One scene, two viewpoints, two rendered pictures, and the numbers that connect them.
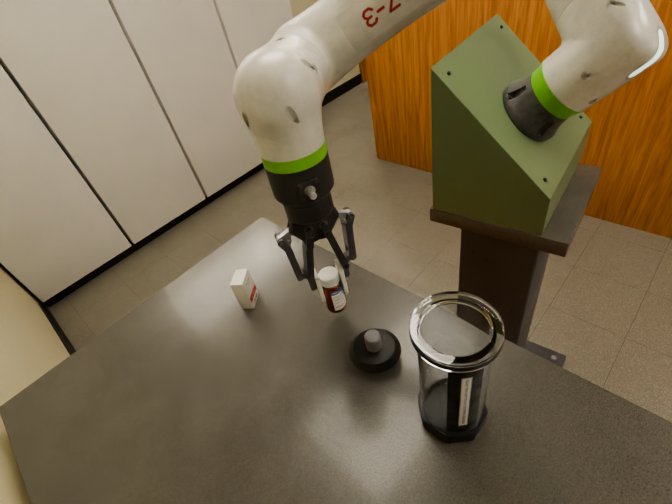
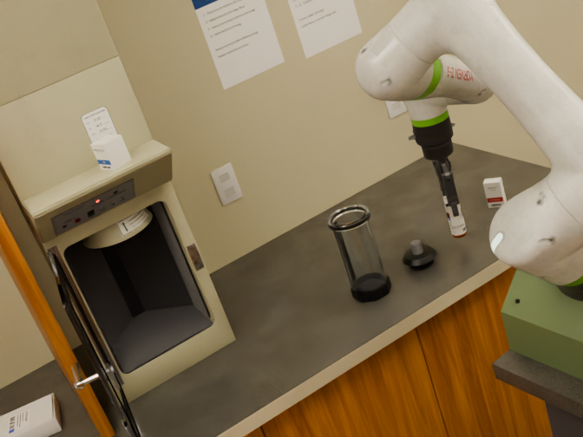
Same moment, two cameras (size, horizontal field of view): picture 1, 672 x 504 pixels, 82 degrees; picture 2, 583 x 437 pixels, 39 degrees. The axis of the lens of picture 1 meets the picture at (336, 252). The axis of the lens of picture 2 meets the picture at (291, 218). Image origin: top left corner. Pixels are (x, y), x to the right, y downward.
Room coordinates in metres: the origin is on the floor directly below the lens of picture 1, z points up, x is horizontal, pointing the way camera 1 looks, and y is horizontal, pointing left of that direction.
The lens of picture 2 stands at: (0.66, -1.90, 2.04)
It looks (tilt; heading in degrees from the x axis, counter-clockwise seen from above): 24 degrees down; 107
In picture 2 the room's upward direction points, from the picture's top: 19 degrees counter-clockwise
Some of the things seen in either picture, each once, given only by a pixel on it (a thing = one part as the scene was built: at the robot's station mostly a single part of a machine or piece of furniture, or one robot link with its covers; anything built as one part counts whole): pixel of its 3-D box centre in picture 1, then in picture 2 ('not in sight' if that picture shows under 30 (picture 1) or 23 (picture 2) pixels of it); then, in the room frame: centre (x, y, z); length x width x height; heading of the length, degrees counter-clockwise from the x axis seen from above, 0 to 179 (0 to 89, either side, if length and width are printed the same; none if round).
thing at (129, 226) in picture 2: not in sight; (113, 218); (-0.26, -0.23, 1.34); 0.18 x 0.18 x 0.05
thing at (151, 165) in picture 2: not in sight; (105, 194); (-0.18, -0.37, 1.46); 0.32 x 0.11 x 0.10; 38
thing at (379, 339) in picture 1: (374, 346); (418, 252); (0.39, -0.03, 0.97); 0.09 x 0.09 x 0.07
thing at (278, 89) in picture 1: (283, 104); (426, 92); (0.50, 0.02, 1.38); 0.13 x 0.11 x 0.14; 159
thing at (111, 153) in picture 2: not in sight; (111, 152); (-0.14, -0.34, 1.54); 0.05 x 0.05 x 0.06; 57
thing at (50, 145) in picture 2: not in sight; (106, 226); (-0.29, -0.23, 1.33); 0.32 x 0.25 x 0.77; 38
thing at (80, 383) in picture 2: not in sight; (85, 372); (-0.24, -0.64, 1.20); 0.10 x 0.05 x 0.03; 120
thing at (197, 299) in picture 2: not in sight; (127, 272); (-0.29, -0.23, 1.19); 0.26 x 0.24 x 0.35; 38
